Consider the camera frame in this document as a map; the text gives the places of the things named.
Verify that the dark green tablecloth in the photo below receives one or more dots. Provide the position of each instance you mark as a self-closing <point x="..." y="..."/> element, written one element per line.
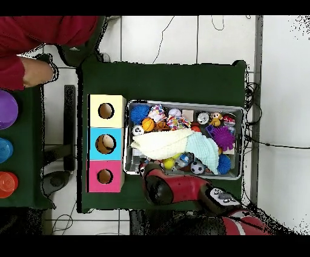
<point x="169" y="82"/>

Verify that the person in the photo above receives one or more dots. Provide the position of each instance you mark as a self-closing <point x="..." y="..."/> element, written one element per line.
<point x="36" y="29"/>

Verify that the white toy baseball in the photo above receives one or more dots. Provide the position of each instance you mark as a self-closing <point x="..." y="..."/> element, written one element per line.
<point x="174" y="112"/>

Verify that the orange toy basketball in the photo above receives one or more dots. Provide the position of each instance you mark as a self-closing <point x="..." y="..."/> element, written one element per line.
<point x="148" y="124"/>

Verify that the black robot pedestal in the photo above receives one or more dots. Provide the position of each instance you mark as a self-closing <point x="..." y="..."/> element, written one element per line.
<point x="155" y="223"/>

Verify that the person's forearm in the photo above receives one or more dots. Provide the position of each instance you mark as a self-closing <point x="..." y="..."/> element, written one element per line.
<point x="36" y="72"/>

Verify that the blue fuzzy ball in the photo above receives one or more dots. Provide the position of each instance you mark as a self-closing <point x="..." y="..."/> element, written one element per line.
<point x="139" y="114"/>
<point x="224" y="164"/>

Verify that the crumpled polka-dot paper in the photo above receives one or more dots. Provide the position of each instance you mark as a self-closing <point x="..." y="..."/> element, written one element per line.
<point x="176" y="122"/>
<point x="157" y="113"/>

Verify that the mint green cloth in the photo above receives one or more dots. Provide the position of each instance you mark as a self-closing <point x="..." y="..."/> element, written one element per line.
<point x="203" y="148"/>

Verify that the purple plastic bowl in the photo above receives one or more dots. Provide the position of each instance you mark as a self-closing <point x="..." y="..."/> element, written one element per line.
<point x="7" y="109"/>

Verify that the purple spiky ball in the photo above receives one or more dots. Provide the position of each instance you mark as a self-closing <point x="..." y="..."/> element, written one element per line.
<point x="222" y="138"/>

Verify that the orange plastic bowl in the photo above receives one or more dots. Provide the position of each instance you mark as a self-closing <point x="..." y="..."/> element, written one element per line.
<point x="8" y="184"/>

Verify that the blue plastic bowl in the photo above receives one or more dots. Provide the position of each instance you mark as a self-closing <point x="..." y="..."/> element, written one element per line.
<point x="4" y="150"/>

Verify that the wooden three-hole sorting box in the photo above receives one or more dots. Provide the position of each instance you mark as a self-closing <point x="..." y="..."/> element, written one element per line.
<point x="118" y="121"/>

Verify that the dark green side-table cloth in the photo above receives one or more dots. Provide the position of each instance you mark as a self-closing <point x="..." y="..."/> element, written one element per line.
<point x="31" y="145"/>

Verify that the silver mesh bin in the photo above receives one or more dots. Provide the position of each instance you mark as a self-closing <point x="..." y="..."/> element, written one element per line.
<point x="235" y="172"/>

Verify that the cream cloth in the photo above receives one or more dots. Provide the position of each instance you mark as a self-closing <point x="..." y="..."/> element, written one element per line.
<point x="162" y="144"/>

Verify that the plain wooden block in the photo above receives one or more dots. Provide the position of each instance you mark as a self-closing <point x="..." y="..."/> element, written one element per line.
<point x="188" y="115"/>

